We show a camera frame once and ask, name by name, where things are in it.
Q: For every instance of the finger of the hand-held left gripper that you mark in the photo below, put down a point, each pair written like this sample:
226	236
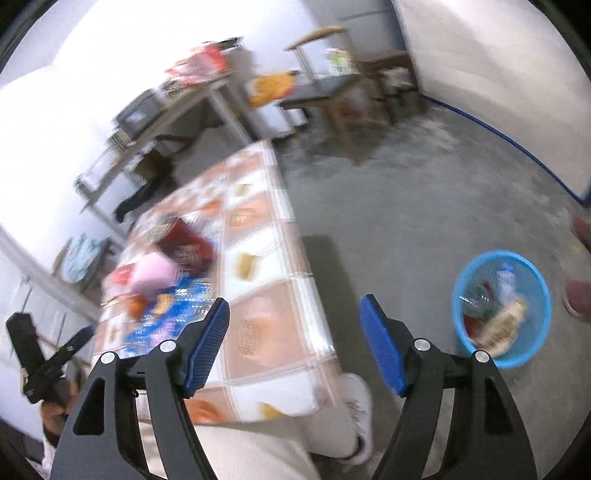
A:
74	345
21	334

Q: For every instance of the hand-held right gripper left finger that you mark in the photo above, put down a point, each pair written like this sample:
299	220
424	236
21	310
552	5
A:
210	341

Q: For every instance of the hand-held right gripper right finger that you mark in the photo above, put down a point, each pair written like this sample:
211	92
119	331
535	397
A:
381	341

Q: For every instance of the blue plastic packet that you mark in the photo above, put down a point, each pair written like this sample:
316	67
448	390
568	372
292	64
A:
194	295
147	332

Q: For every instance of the orange snack packet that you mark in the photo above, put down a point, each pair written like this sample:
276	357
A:
136	307

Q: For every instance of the red and white packet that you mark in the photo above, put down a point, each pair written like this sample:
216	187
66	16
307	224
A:
117	277

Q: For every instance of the pink soft packet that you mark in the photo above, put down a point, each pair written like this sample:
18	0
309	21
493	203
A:
152	272

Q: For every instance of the red snack packet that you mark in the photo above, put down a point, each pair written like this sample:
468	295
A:
471	322

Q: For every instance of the red foil snack bag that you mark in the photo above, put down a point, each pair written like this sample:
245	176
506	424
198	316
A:
182	244

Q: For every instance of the clear plastic wrapper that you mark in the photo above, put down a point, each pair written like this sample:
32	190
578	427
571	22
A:
475	297

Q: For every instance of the brown paper packet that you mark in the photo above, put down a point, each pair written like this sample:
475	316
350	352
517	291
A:
503	327

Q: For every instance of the white and blue wrapper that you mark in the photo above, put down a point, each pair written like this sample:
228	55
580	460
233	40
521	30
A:
505	277

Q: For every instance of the blue plastic mesh basket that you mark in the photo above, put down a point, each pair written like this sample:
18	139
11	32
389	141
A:
531	286

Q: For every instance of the person's left hand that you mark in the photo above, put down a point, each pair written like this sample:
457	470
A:
53	415

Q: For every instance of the table with patterned tablecloth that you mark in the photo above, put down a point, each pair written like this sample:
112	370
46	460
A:
263	304

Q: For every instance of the person's white shoe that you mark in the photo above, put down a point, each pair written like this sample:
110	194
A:
360	415

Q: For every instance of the teal patterned bag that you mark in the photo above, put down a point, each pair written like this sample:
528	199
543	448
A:
78	258

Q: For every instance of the person's white trouser leg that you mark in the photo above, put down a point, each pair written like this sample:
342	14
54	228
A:
240	452

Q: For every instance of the dark cloth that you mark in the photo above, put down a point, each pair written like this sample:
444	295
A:
134	198

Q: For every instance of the small white cabinet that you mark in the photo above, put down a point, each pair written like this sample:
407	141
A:
281	120

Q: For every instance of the grey side table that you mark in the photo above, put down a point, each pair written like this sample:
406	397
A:
194	99

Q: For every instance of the wooden chair with black seat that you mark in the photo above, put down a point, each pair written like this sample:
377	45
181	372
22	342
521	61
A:
323	87

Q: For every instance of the yellow plastic bag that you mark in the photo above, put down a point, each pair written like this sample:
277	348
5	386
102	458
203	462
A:
270	87

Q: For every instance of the red and pink plastic bags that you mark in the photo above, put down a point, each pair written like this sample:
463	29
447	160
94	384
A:
198	62

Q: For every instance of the dark wooden stool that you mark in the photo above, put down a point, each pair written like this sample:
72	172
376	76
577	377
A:
383	60

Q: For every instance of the green and white bag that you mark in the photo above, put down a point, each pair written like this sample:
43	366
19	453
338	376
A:
339	60

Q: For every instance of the white mattress with blue edge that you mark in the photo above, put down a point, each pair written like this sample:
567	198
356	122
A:
485	55

